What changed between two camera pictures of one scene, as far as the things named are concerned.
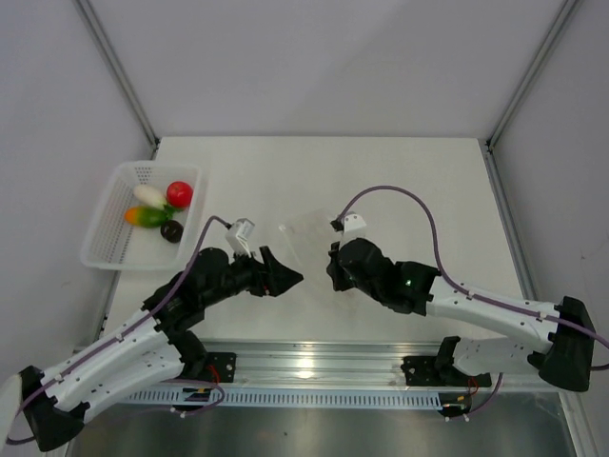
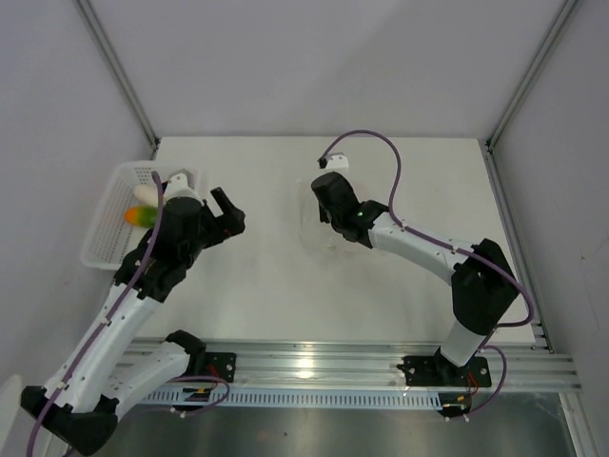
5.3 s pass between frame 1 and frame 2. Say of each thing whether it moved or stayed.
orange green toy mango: stayed
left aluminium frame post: stayed
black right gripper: moved
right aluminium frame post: stayed
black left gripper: moved
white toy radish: stayed
